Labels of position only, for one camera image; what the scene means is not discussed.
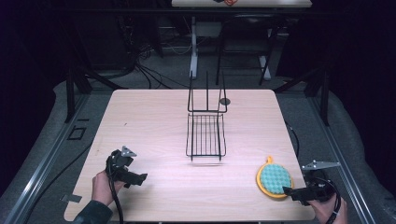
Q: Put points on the person's left hand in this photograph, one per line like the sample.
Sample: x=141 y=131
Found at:
x=102 y=188

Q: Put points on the black round table grommet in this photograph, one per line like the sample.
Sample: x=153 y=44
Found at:
x=224 y=101

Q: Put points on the white background table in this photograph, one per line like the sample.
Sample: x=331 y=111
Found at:
x=274 y=3

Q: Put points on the person's right hand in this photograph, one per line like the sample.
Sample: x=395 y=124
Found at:
x=325 y=211

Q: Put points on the black chair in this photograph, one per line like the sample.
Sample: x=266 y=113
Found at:
x=246 y=34

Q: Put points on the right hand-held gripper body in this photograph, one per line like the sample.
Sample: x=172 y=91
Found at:
x=319 y=183

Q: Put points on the black metal stand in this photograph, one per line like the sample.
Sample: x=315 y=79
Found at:
x=325 y=93
x=71 y=93

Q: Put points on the orange object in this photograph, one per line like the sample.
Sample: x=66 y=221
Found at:
x=226 y=2

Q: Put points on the yellow and teal round sponge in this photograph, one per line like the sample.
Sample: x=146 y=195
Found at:
x=275 y=179

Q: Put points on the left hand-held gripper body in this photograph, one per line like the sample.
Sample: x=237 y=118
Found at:
x=120 y=161

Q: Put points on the grey tape strip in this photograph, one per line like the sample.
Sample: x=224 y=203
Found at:
x=71 y=198

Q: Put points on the metal floor rail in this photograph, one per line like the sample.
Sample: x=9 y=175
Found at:
x=339 y=155
x=46 y=161

